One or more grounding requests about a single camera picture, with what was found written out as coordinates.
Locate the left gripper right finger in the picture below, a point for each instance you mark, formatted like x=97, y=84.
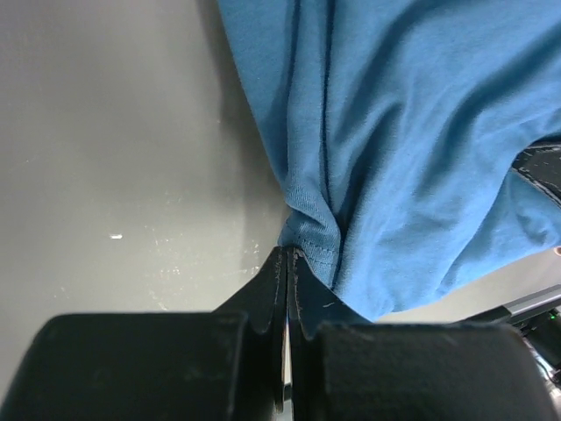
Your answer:
x=346, y=368

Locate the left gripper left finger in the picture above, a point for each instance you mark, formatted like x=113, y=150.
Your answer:
x=225, y=364

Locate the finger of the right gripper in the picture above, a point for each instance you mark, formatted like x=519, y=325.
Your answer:
x=539, y=165

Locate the blue t shirt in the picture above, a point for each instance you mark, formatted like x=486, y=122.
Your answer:
x=392, y=127

